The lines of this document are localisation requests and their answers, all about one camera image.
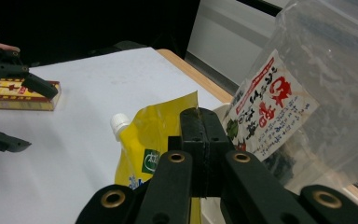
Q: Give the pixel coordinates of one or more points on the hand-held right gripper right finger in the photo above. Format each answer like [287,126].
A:
[214,146]

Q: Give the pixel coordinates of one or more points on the clear bag with white label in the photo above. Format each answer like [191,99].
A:
[323,77]

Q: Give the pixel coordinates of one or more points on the yellow pouch with white cap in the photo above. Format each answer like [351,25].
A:
[155,124]

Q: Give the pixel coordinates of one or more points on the yellow and red box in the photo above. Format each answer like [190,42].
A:
[12,99]

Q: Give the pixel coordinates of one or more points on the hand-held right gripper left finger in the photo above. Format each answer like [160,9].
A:
[195,140]

